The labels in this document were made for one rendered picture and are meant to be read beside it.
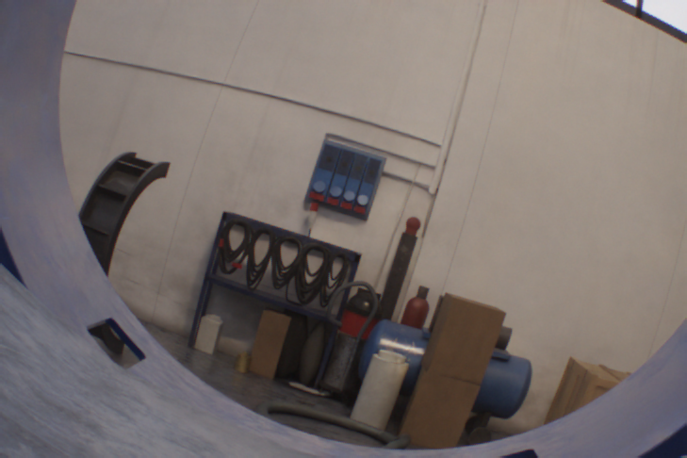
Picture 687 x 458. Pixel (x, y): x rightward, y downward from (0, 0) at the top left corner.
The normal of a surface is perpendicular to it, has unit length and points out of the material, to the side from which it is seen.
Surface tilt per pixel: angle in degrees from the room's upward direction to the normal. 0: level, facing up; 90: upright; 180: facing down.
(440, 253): 90
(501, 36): 90
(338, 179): 90
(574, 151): 90
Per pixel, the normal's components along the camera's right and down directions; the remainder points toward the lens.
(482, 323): 0.07, 0.06
